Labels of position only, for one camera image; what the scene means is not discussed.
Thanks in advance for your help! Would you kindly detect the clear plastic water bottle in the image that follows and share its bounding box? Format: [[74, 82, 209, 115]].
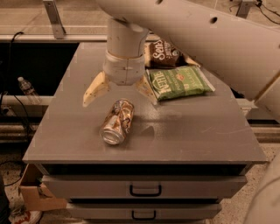
[[17, 77, 41, 105]]

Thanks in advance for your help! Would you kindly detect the right metal bracket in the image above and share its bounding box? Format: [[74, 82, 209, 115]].
[[236, 0, 254, 18]]

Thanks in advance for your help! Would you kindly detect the orange soda can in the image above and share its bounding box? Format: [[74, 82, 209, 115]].
[[100, 99, 135, 145]]

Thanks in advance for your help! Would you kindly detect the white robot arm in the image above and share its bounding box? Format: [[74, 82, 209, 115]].
[[96, 0, 280, 122]]

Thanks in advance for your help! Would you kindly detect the lower grey drawer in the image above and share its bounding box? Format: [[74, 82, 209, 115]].
[[66, 203, 221, 221]]

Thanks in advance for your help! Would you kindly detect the cardboard box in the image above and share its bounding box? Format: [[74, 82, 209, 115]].
[[19, 164, 67, 212]]

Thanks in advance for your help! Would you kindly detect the grey drawer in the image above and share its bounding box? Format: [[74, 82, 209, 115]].
[[43, 175, 247, 199], [66, 203, 221, 221]]

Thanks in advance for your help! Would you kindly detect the black cable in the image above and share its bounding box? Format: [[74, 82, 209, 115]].
[[0, 31, 36, 144], [253, 0, 280, 25]]

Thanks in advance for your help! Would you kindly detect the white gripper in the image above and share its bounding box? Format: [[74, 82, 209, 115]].
[[82, 51, 158, 108]]

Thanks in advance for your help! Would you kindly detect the green Kettle chip bag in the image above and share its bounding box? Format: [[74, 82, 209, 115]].
[[146, 66, 215, 102]]

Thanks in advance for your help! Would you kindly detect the brown chip bag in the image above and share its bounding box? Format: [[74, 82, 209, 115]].
[[144, 39, 200, 68]]

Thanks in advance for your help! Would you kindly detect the metal bracket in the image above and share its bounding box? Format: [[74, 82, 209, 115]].
[[43, 0, 66, 39], [236, 0, 254, 18]]

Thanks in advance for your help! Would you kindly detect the black cable top right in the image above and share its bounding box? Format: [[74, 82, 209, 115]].
[[253, 0, 280, 25]]

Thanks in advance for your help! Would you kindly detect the left metal bracket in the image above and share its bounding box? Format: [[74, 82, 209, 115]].
[[43, 0, 66, 39]]

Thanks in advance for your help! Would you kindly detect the black cable left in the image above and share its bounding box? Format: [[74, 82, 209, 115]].
[[0, 31, 36, 144]]

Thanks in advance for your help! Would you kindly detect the upper grey drawer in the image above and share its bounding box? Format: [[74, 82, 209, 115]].
[[43, 175, 247, 199]]

